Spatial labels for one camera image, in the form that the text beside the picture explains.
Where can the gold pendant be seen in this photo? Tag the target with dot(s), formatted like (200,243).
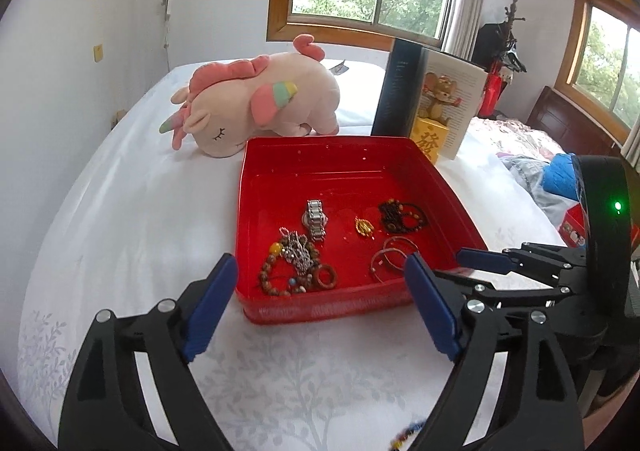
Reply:
(364,227)

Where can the dark hardcover book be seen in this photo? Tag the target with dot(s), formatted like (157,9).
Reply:
(397,91)

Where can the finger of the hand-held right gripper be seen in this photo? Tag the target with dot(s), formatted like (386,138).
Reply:
(485,260)
(515,293)

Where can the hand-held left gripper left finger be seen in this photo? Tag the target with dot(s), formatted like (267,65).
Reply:
(210,311)

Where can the mouse figurine on yellow block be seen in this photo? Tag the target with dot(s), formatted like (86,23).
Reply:
(430,136)

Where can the silver bangle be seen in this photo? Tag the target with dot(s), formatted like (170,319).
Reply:
(387,246)
(374,271)

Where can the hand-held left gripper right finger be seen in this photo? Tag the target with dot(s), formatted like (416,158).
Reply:
(430,301)

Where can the red fire extinguisher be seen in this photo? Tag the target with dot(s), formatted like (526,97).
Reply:
(490,96)

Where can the pink unicorn plush toy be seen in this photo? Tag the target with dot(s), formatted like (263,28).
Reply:
(280,101)

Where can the floral quilt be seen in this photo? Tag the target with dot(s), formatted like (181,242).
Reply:
(520,146)

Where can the black jacket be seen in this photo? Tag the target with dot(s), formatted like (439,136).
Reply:
(490,48)

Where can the blue cloth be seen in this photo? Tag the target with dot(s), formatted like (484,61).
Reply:
(562,176)

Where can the wooden coat rack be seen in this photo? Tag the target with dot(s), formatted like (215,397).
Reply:
(514,26)

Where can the white leaf-print bed sheet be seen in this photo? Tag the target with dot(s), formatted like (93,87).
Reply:
(150,231)

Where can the person's right forearm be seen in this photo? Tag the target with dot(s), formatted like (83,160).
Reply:
(615,426)

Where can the yellow wall switch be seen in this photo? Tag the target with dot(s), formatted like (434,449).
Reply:
(98,53)

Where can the grey paper tag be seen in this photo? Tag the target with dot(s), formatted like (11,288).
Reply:
(339,67)

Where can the silver link watch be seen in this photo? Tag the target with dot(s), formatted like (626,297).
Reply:
(314,211)

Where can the red tin box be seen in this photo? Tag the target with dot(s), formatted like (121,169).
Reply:
(350,166)

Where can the wooden headboard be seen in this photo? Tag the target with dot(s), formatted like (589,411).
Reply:
(560,126)

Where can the small red box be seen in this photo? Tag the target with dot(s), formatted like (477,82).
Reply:
(575,228)

